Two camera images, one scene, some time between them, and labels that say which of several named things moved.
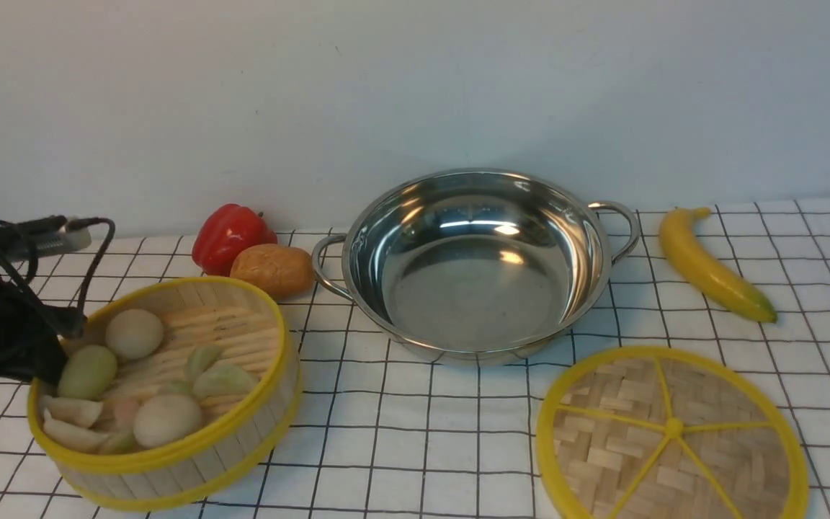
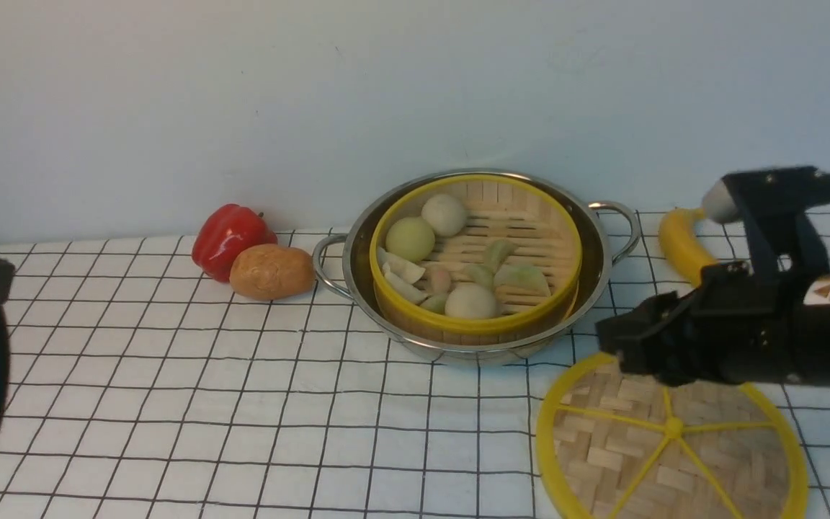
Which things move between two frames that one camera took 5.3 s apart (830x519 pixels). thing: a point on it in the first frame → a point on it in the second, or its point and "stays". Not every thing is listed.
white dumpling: [74, 439] → [403, 289]
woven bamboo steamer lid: [666, 432] stays
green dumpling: [199, 359] → [497, 253]
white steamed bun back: [133, 334] → [445, 215]
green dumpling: [223, 380] → [521, 274]
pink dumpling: [125, 411] → [439, 277]
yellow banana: [713, 280] stays
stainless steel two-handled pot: [474, 267] stays
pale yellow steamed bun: [88, 373] → [411, 238]
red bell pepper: [226, 231] stays
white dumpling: [83, 413] → [399, 268]
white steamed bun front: [164, 419] → [470, 300]
